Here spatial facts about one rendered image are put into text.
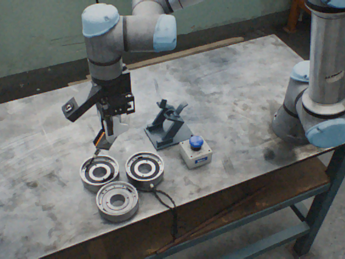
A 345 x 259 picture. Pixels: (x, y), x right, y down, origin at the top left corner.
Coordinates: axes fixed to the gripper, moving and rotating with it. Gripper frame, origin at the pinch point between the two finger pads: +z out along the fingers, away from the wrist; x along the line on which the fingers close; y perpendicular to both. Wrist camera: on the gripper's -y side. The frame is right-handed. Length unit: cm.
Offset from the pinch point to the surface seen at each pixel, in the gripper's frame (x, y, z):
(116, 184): -8.2, -1.0, 10.0
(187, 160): -8.1, 20.1, 10.5
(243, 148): -8.6, 38.6, 13.3
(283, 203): -16, 54, 40
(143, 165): -4.0, 8.1, 11.1
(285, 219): 2, 81, 93
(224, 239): 5, 49, 93
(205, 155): -9.4, 24.9, 9.6
